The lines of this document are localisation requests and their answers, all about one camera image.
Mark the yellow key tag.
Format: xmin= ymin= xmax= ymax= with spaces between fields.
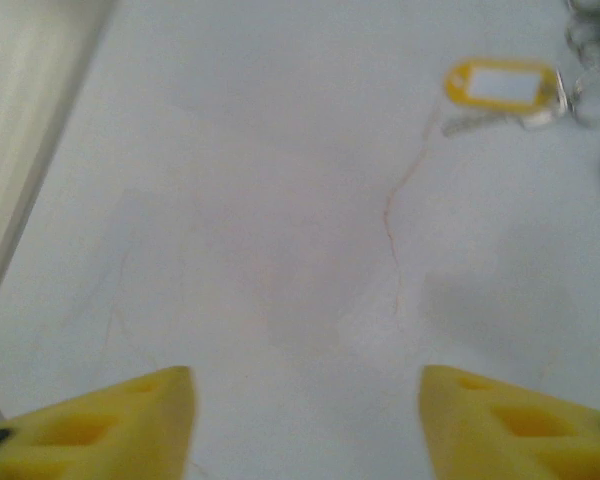
xmin=443 ymin=58 xmax=561 ymax=107

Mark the aluminium frame rail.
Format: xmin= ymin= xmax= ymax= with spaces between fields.
xmin=0 ymin=0 xmax=119 ymax=331

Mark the thin grey strip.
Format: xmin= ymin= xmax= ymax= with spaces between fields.
xmin=562 ymin=0 xmax=600 ymax=194

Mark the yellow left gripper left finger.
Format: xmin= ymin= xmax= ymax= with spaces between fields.
xmin=0 ymin=365 xmax=200 ymax=480

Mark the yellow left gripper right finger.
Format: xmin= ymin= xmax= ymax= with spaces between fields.
xmin=418 ymin=364 xmax=600 ymax=480

